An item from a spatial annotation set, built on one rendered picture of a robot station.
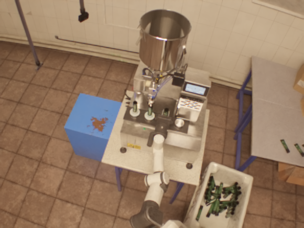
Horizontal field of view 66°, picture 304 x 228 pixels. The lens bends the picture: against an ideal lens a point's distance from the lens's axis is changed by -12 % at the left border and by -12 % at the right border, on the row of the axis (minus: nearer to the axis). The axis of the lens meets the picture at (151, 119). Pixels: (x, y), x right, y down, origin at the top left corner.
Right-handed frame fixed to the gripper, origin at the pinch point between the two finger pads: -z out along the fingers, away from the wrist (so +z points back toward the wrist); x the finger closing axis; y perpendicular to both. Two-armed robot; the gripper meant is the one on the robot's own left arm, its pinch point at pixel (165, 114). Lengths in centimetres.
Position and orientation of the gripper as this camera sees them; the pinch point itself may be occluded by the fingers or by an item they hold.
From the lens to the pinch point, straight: 180.8
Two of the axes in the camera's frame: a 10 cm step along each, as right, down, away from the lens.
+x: -9.7, -2.3, 0.6
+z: -2.3, 8.2, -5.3
